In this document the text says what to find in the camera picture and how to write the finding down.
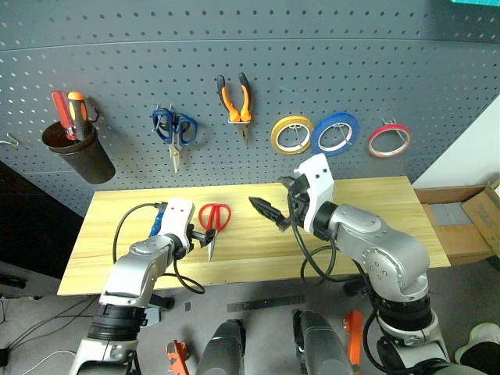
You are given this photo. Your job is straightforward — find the red handled scissors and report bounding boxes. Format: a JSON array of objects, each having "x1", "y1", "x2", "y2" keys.
[{"x1": 198, "y1": 202, "x2": 232, "y2": 263}]

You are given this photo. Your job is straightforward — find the grey perforated pegboard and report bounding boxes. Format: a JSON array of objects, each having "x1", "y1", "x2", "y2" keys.
[{"x1": 0, "y1": 0, "x2": 500, "y2": 218}]

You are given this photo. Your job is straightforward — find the blue tape roll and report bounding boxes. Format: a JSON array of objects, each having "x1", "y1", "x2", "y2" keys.
[{"x1": 310, "y1": 112, "x2": 360, "y2": 157}]

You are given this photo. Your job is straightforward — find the silver tape hook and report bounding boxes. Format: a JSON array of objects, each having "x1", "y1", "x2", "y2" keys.
[
  {"x1": 288, "y1": 122, "x2": 309, "y2": 148},
  {"x1": 381, "y1": 118, "x2": 408, "y2": 142},
  {"x1": 333, "y1": 122, "x2": 354, "y2": 146}
]

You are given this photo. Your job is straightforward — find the pale green shoe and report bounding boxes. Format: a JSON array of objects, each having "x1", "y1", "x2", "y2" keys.
[{"x1": 454, "y1": 323, "x2": 500, "y2": 365}]

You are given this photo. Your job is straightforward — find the blue handled scissors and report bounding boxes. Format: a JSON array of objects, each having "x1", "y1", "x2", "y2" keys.
[{"x1": 152, "y1": 109, "x2": 198, "y2": 173}]

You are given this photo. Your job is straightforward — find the dark metal tool cup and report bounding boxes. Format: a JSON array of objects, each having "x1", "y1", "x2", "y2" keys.
[{"x1": 41, "y1": 120, "x2": 116, "y2": 185}]

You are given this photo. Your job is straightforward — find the orange bracket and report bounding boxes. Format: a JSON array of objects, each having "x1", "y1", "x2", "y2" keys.
[
  {"x1": 165, "y1": 339, "x2": 191, "y2": 375},
  {"x1": 342, "y1": 309, "x2": 364, "y2": 367}
]

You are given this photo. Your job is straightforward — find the dark rounded robot leg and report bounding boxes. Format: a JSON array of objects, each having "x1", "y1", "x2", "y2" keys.
[
  {"x1": 194, "y1": 318, "x2": 248, "y2": 375},
  {"x1": 291, "y1": 309, "x2": 355, "y2": 375}
]

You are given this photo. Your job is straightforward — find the orange and black pliers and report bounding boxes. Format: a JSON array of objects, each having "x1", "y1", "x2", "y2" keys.
[{"x1": 216, "y1": 72, "x2": 253, "y2": 146}]

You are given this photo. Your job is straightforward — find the black table foot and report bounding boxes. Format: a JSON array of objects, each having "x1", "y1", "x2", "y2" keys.
[
  {"x1": 342, "y1": 275, "x2": 370, "y2": 298},
  {"x1": 149, "y1": 293, "x2": 176, "y2": 311}
]

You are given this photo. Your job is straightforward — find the red tape roll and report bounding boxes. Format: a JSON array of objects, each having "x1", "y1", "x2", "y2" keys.
[{"x1": 367, "y1": 123, "x2": 412, "y2": 159}]

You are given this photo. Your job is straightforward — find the black floor strip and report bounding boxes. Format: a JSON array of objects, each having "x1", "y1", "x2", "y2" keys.
[{"x1": 226, "y1": 295, "x2": 307, "y2": 314}]

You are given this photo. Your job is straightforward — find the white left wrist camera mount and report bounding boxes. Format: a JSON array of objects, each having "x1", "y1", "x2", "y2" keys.
[{"x1": 157, "y1": 197, "x2": 195, "y2": 251}]

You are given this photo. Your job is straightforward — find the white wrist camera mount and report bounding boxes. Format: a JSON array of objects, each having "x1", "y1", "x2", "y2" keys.
[
  {"x1": 292, "y1": 152, "x2": 336, "y2": 236},
  {"x1": 157, "y1": 197, "x2": 195, "y2": 251}
]

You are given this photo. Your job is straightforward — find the black floor cables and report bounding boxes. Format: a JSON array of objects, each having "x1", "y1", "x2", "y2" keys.
[{"x1": 0, "y1": 295, "x2": 101, "y2": 352}]

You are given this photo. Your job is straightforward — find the open cardboard box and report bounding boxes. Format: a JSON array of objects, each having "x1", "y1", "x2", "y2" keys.
[{"x1": 459, "y1": 180, "x2": 500, "y2": 257}]

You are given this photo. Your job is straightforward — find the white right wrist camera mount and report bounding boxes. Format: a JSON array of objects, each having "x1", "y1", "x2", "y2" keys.
[{"x1": 292, "y1": 152, "x2": 336, "y2": 236}]

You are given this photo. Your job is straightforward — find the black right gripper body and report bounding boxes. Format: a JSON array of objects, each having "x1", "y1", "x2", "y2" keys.
[{"x1": 287, "y1": 184, "x2": 314, "y2": 232}]

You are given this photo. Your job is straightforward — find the light wooden table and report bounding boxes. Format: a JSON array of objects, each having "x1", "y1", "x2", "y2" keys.
[{"x1": 56, "y1": 176, "x2": 452, "y2": 297}]

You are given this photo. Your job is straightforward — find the orange and black screwdriver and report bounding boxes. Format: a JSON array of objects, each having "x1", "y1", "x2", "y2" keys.
[{"x1": 67, "y1": 91, "x2": 91, "y2": 141}]

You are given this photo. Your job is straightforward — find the white floor cable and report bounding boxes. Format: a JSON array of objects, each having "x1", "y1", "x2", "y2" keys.
[{"x1": 29, "y1": 348, "x2": 77, "y2": 375}]

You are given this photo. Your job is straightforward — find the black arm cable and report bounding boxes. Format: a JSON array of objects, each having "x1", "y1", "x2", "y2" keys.
[
  {"x1": 112, "y1": 201, "x2": 206, "y2": 295},
  {"x1": 287, "y1": 195, "x2": 366, "y2": 285}
]

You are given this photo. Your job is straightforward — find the yellow tape roll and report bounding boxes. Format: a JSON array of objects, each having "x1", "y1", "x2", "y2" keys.
[{"x1": 270, "y1": 115, "x2": 315, "y2": 155}]

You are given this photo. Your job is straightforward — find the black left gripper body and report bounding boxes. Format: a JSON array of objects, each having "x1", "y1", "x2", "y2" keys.
[{"x1": 185, "y1": 223, "x2": 198, "y2": 252}]

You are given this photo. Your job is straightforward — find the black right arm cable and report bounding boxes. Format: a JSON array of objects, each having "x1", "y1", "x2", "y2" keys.
[{"x1": 287, "y1": 195, "x2": 366, "y2": 285}]

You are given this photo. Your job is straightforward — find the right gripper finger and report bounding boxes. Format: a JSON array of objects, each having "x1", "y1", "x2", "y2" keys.
[
  {"x1": 277, "y1": 175, "x2": 310, "y2": 193},
  {"x1": 248, "y1": 196, "x2": 293, "y2": 233}
]

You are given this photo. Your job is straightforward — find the blue left wrist cable piece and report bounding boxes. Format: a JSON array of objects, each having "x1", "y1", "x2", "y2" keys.
[{"x1": 148, "y1": 209, "x2": 166, "y2": 238}]

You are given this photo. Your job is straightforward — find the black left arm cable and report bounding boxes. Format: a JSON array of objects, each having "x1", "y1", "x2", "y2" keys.
[{"x1": 112, "y1": 201, "x2": 206, "y2": 295}]

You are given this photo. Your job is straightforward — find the silver scissors hook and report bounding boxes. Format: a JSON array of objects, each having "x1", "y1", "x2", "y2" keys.
[{"x1": 153, "y1": 102, "x2": 175, "y2": 130}]

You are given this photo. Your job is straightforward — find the black cup hook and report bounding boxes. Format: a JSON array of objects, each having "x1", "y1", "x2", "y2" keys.
[{"x1": 86, "y1": 96, "x2": 101, "y2": 123}]

